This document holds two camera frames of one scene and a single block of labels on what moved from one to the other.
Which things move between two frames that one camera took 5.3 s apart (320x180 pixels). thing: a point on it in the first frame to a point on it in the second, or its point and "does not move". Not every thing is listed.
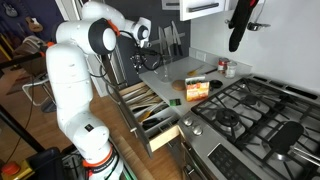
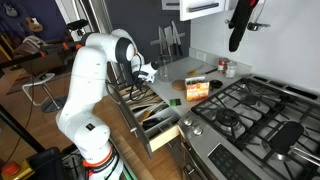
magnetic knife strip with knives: x=170 y=39 does not move
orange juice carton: x=197 y=88 does not move
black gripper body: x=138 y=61 to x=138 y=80
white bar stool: x=40 y=92 does not move
